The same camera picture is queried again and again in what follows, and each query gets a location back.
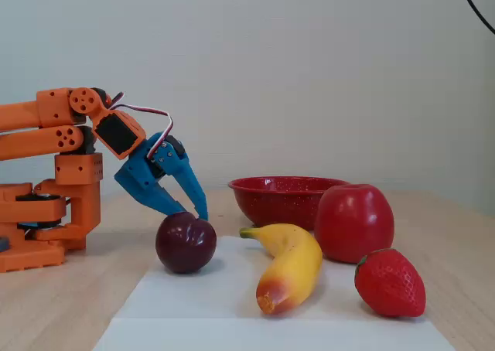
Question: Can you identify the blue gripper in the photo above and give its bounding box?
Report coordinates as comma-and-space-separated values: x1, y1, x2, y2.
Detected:
114, 132, 210, 221

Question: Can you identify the yellow toy banana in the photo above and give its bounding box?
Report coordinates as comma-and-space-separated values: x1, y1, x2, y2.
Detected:
239, 223, 324, 316

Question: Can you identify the orange robot base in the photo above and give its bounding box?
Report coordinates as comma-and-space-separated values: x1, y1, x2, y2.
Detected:
0, 152, 104, 274

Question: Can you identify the red speckled enamel bowl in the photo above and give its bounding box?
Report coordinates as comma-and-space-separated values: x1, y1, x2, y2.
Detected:
227, 175, 351, 232

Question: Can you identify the dark purple toy plum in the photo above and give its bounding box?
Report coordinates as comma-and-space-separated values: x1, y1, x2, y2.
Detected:
155, 211, 217, 274

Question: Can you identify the white paper sheet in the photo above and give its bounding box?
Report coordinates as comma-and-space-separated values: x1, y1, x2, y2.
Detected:
92, 235, 457, 351

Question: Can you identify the red toy apple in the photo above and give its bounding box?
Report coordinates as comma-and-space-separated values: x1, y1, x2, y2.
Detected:
313, 183, 395, 265

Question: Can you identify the red toy strawberry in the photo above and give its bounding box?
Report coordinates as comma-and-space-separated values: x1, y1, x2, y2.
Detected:
354, 248, 427, 319

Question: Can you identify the white red black servo cable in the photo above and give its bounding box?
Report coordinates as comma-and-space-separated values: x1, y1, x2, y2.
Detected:
104, 91, 174, 159

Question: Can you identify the black hanging cable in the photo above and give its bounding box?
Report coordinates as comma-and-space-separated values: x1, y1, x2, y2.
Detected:
458, 0, 495, 35

